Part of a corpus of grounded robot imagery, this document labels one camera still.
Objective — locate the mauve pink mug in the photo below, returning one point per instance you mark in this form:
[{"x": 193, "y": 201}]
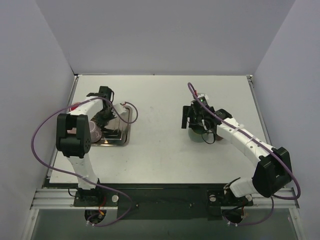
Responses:
[{"x": 95, "y": 132}]

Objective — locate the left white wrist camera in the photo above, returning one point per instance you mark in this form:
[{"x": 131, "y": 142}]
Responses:
[{"x": 118, "y": 110}]

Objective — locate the green mug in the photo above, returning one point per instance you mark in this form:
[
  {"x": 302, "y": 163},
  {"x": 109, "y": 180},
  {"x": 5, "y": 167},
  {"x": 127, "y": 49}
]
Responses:
[{"x": 197, "y": 136}]

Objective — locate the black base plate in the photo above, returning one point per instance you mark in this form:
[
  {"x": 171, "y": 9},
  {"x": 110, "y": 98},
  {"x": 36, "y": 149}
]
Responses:
[{"x": 160, "y": 202}]

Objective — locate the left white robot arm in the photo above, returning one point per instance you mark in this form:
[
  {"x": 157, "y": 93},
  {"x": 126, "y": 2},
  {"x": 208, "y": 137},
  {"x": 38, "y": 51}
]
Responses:
[{"x": 73, "y": 139}]

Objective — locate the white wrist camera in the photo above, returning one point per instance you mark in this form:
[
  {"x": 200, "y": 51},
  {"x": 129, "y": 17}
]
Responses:
[
  {"x": 118, "y": 110},
  {"x": 202, "y": 95}
]

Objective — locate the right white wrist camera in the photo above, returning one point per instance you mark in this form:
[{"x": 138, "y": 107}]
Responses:
[{"x": 202, "y": 95}]

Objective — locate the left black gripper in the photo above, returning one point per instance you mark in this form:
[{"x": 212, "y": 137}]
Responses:
[{"x": 103, "y": 116}]

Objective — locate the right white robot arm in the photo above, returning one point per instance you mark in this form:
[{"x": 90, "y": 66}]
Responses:
[{"x": 272, "y": 165}]

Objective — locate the aluminium front rail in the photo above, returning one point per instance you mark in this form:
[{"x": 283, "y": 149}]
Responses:
[{"x": 60, "y": 199}]

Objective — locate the red mug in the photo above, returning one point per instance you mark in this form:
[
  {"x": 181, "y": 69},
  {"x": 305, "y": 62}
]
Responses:
[{"x": 74, "y": 106}]

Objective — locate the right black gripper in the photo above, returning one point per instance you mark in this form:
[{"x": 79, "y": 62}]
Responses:
[{"x": 190, "y": 120}]

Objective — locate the dark brown mug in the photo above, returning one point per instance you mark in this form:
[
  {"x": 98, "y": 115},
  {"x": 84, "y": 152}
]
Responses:
[{"x": 218, "y": 138}]

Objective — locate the steel tray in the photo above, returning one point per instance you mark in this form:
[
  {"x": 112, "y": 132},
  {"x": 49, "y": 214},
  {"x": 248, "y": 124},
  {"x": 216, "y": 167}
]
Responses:
[{"x": 117, "y": 132}]

